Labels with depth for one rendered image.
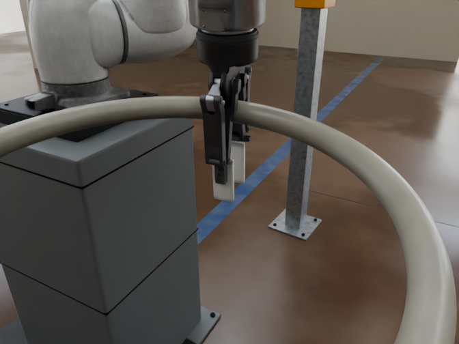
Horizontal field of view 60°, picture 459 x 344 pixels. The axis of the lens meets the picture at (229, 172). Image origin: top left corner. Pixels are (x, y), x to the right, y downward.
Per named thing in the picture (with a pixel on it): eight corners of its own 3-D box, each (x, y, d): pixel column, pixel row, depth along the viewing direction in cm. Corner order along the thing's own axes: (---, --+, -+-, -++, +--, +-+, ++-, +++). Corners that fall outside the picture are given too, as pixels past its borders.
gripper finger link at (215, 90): (235, 65, 48) (220, 67, 44) (232, 108, 50) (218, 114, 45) (217, 63, 49) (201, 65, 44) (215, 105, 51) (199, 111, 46)
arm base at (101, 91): (7, 108, 91) (0, 84, 88) (81, 87, 108) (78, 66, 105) (62, 121, 83) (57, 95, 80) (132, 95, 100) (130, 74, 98)
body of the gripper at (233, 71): (211, 18, 51) (213, 87, 56) (183, 33, 45) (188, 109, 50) (266, 22, 49) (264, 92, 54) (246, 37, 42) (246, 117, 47)
